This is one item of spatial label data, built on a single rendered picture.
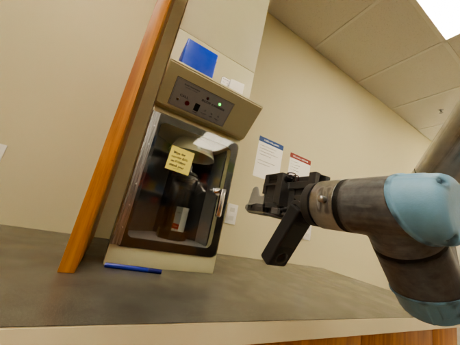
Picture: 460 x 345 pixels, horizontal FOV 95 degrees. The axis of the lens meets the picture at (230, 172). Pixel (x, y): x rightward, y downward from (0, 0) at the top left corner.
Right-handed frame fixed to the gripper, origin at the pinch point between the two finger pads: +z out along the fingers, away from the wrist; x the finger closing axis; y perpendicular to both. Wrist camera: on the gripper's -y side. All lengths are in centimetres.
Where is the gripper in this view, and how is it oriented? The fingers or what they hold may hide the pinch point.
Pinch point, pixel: (249, 211)
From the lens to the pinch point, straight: 51.8
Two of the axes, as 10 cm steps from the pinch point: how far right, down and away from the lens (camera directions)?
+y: 2.0, -9.5, 2.3
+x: -8.5, -2.9, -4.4
